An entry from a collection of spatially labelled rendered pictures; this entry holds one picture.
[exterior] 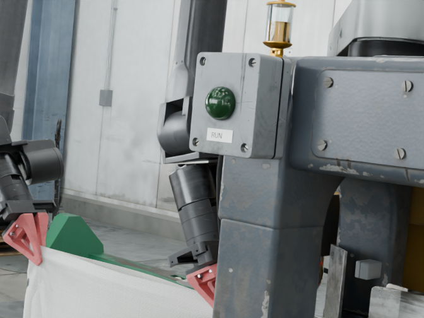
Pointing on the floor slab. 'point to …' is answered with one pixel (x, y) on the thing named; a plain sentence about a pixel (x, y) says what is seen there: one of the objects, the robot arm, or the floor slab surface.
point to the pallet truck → (82, 233)
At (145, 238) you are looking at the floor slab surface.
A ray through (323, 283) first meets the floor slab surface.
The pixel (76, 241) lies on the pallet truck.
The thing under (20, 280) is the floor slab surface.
